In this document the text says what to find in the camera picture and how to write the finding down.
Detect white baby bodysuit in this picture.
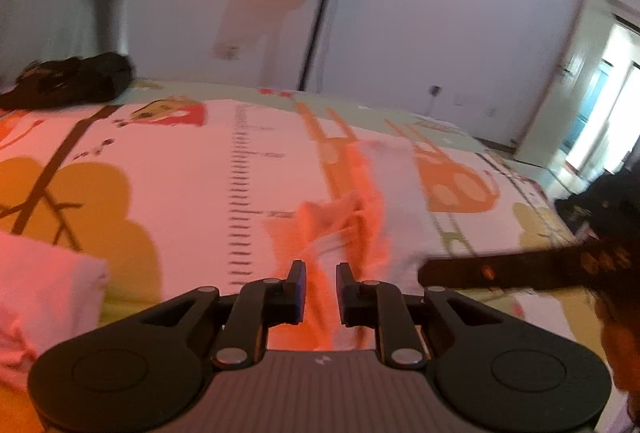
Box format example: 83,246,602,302
262,135,441,354

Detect white door frame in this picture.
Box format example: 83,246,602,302
515,0,640,184

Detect black garment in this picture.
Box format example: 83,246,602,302
0,53,136,110

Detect dark cloth heap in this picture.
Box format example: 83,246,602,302
554,173,640,241

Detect person's right hand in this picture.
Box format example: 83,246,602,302
600,313,640,414

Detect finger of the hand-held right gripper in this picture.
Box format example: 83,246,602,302
417,238,640,296

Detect folded white garment pile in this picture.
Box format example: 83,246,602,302
0,230,111,394

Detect printed play mat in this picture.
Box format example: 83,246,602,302
0,80,601,433

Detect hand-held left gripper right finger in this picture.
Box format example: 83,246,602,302
335,262,503,369

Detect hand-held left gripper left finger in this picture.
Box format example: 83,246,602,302
140,259,308,368

